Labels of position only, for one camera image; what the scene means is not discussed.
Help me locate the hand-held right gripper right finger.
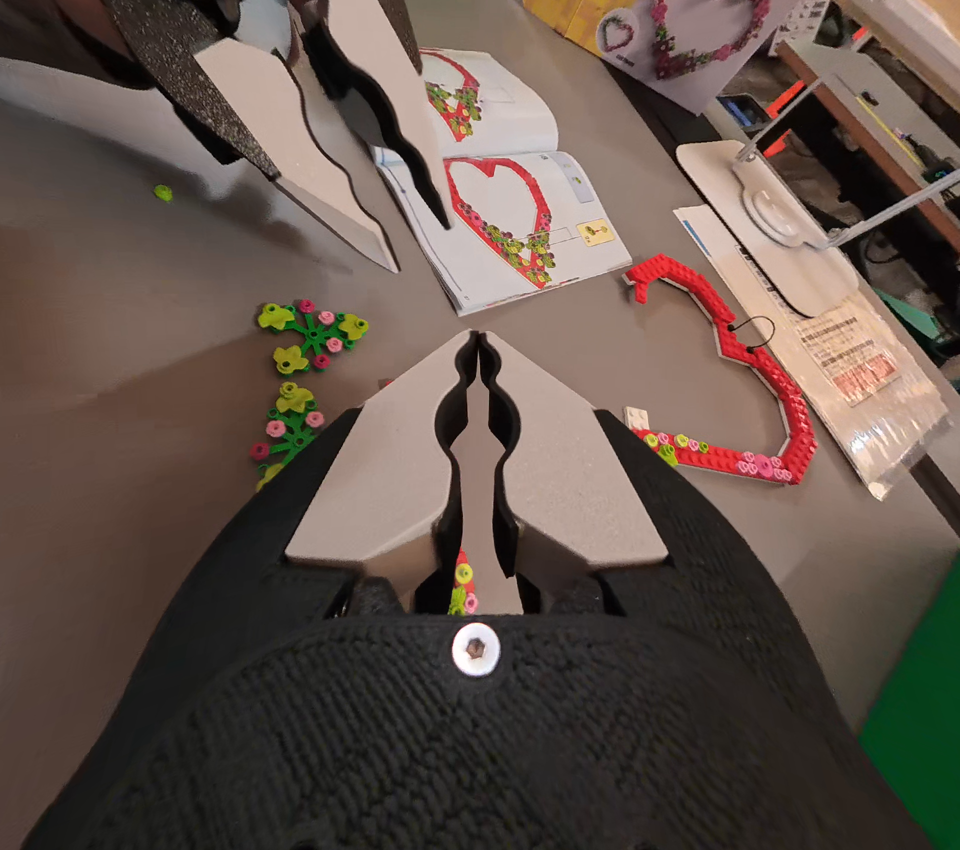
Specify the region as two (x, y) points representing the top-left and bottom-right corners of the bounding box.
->
(478, 331), (670, 613)

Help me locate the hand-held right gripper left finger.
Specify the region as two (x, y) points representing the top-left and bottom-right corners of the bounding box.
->
(285, 330), (480, 613)

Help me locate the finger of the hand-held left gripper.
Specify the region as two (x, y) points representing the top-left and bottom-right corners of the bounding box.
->
(193, 34), (401, 275)
(300, 0), (455, 232)

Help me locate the red lego heart frame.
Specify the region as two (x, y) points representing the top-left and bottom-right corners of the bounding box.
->
(448, 253), (820, 617)

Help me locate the green lego flower cluster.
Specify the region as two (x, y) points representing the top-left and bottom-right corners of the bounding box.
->
(257, 298), (370, 375)
(249, 381), (325, 491)

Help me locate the lego instruction booklet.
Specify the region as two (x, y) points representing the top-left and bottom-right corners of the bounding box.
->
(371, 47), (633, 317)

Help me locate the clear plastic bag with papers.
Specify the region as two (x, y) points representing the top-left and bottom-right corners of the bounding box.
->
(673, 205), (950, 500)

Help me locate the white desk lamp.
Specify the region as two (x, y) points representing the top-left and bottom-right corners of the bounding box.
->
(675, 0), (960, 319)

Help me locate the green plastic bin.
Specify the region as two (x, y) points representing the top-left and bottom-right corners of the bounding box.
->
(858, 550), (960, 850)

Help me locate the long background work table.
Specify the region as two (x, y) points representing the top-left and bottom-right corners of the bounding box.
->
(776, 40), (960, 251)

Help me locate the black lego string loop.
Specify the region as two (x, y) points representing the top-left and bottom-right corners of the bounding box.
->
(726, 316), (777, 350)

